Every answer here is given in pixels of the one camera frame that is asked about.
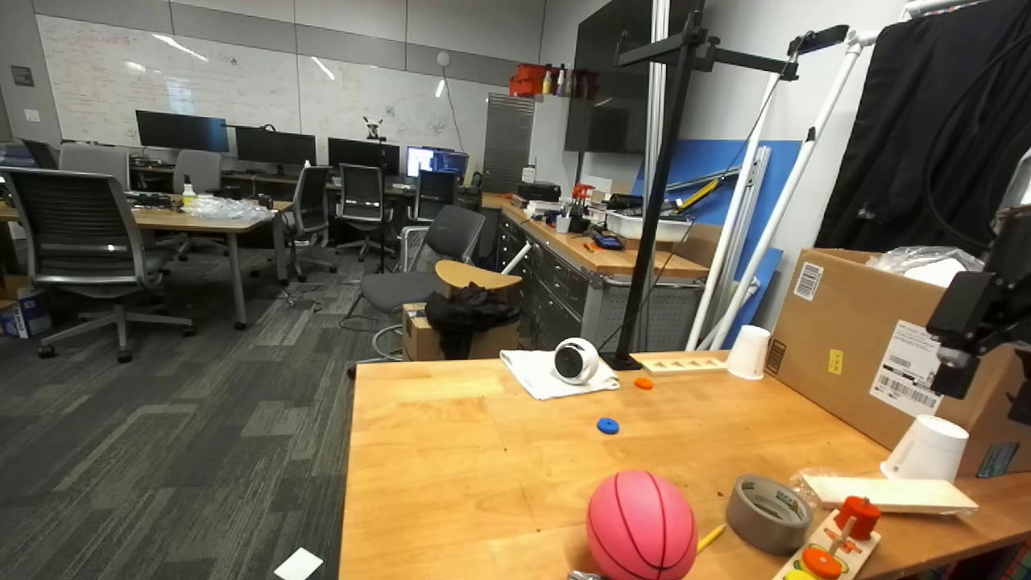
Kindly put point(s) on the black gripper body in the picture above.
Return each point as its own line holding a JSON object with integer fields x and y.
{"x": 985, "y": 308}

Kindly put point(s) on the blue disc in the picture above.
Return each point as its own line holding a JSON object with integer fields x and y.
{"x": 607, "y": 427}

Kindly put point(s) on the red stacked discs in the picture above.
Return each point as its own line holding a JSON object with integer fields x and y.
{"x": 860, "y": 517}

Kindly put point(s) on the far white paper cup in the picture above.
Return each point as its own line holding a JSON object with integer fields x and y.
{"x": 748, "y": 354}

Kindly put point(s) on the white paper cup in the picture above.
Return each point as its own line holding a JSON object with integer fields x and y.
{"x": 933, "y": 449}
{"x": 748, "y": 354}

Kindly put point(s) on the wooden peg rack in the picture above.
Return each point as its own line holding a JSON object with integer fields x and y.
{"x": 838, "y": 542}

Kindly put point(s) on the orange disc on rack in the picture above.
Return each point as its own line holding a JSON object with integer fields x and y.
{"x": 823, "y": 562}

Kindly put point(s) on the cardboard box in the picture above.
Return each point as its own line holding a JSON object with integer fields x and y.
{"x": 855, "y": 342}

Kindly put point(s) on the near white paper cup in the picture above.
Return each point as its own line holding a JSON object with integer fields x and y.
{"x": 933, "y": 449}

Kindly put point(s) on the white flat tray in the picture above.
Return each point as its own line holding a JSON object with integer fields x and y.
{"x": 933, "y": 498}

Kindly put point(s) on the grey tape roll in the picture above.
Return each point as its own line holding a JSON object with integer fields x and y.
{"x": 769, "y": 517}

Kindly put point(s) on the wooden slotted board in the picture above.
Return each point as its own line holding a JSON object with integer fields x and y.
{"x": 681, "y": 363}

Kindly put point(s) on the pink basketball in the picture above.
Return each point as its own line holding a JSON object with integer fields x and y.
{"x": 639, "y": 527}

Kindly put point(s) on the wooden workbench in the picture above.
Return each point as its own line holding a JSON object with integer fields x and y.
{"x": 582, "y": 288}

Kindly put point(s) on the white cloth pad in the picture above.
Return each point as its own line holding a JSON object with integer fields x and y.
{"x": 538, "y": 375}

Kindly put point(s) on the dark office chair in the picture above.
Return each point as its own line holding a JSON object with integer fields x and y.
{"x": 454, "y": 237}

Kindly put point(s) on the office desk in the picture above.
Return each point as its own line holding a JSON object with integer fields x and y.
{"x": 200, "y": 213}

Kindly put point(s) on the grey office chair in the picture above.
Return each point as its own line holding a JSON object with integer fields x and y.
{"x": 84, "y": 240}

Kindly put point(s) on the black camera stand pole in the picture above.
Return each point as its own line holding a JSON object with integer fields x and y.
{"x": 672, "y": 67}

